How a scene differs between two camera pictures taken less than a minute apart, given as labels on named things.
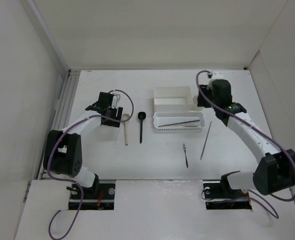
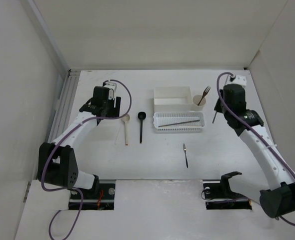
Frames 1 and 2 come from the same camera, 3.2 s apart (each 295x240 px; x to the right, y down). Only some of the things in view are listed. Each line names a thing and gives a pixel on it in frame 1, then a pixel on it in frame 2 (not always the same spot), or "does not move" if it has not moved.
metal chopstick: (207, 133) → (214, 118)
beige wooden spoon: (125, 117) does not move
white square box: (172, 99) does not move
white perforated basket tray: (168, 118) does not move
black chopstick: (180, 123) does not move
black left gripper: (114, 111) → (113, 112)
